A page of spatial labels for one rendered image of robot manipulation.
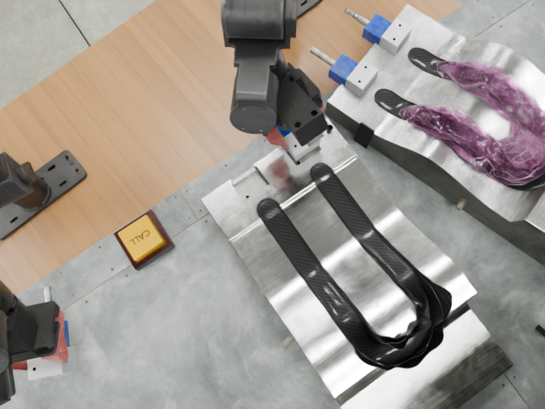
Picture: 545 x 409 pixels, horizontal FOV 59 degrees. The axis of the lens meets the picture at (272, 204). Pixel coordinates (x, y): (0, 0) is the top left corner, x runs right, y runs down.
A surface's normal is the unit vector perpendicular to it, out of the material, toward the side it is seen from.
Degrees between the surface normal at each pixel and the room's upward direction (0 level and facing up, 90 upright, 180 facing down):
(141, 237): 0
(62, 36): 0
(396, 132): 25
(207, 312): 0
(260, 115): 78
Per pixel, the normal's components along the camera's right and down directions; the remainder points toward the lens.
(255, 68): -0.02, -0.45
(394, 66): -0.04, -0.25
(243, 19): -0.07, 0.55
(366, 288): -0.29, -0.59
